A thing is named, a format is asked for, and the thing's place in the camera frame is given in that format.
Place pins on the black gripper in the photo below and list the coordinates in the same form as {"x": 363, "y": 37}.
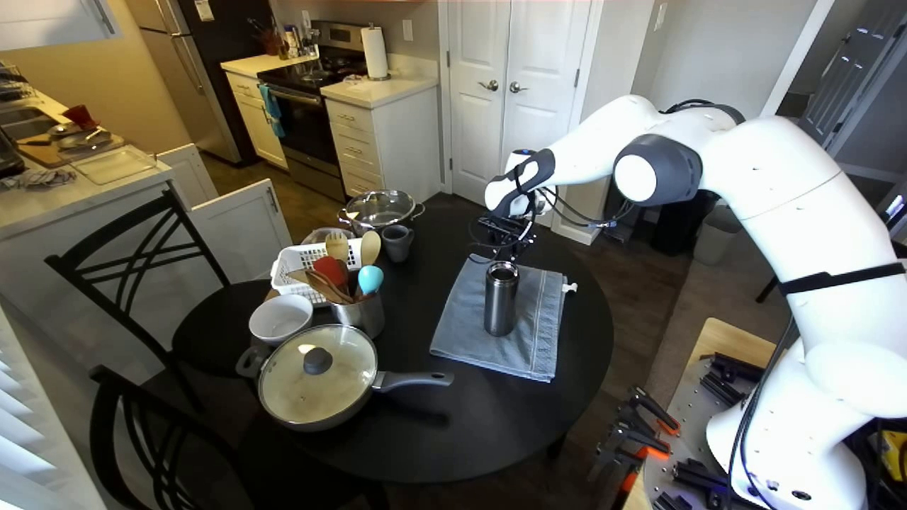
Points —
{"x": 508, "y": 232}

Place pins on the dark cylindrical cup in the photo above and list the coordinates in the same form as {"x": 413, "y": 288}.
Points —
{"x": 504, "y": 273}

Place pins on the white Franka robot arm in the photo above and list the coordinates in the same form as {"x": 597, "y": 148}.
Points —
{"x": 783, "y": 188}

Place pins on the metal pot with glass lid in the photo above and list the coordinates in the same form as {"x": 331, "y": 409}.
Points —
{"x": 380, "y": 212}

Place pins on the glass pan lid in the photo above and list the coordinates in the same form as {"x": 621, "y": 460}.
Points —
{"x": 315, "y": 377}

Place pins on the light blue folded towel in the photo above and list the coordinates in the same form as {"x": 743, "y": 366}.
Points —
{"x": 464, "y": 329}

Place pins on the gray cup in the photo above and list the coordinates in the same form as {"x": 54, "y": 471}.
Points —
{"x": 397, "y": 246}

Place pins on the white door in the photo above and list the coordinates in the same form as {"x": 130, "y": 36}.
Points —
{"x": 542, "y": 66}
{"x": 477, "y": 131}

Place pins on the wooden spoon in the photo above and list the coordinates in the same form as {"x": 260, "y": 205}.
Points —
{"x": 339, "y": 251}
{"x": 370, "y": 249}

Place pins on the metal utensil holder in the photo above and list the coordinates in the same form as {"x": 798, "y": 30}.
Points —
{"x": 366, "y": 317}

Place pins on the gray frying pan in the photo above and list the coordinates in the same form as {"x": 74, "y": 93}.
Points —
{"x": 416, "y": 380}

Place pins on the round black table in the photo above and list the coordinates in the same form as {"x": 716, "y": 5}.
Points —
{"x": 473, "y": 414}

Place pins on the white kitchen cabinet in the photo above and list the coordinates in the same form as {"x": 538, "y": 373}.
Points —
{"x": 250, "y": 104}
{"x": 392, "y": 142}

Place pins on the red spatula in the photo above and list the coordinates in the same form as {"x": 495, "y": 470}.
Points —
{"x": 331, "y": 273}

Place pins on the black trash can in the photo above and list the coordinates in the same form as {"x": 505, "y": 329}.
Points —
{"x": 681, "y": 224}

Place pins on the small gray bin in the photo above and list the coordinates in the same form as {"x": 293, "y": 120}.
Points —
{"x": 718, "y": 241}

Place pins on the wooden workbench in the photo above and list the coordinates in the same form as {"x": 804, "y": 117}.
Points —
{"x": 698, "y": 377}

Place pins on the white mug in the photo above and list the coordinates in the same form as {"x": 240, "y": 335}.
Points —
{"x": 280, "y": 318}

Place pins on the stainless steel stove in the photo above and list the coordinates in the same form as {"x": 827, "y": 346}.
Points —
{"x": 307, "y": 124}

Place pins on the paper towel roll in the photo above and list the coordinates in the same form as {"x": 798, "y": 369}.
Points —
{"x": 376, "y": 53}

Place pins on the white panel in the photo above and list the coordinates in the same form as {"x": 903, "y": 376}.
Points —
{"x": 243, "y": 227}

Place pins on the blue hanging dish towel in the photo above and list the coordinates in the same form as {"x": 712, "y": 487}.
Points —
{"x": 273, "y": 113}

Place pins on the stainless steel refrigerator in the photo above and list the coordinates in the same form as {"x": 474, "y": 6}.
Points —
{"x": 188, "y": 74}

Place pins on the black metal chair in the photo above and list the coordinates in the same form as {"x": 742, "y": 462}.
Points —
{"x": 73, "y": 270}
{"x": 108, "y": 414}

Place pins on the yellow black tool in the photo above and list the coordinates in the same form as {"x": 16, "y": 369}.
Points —
{"x": 891, "y": 458}

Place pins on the red cup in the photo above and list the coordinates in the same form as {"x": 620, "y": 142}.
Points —
{"x": 80, "y": 117}

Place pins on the white kitchen counter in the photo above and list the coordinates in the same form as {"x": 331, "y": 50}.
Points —
{"x": 57, "y": 203}

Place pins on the wooden cutting board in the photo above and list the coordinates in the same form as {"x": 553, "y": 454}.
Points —
{"x": 67, "y": 148}

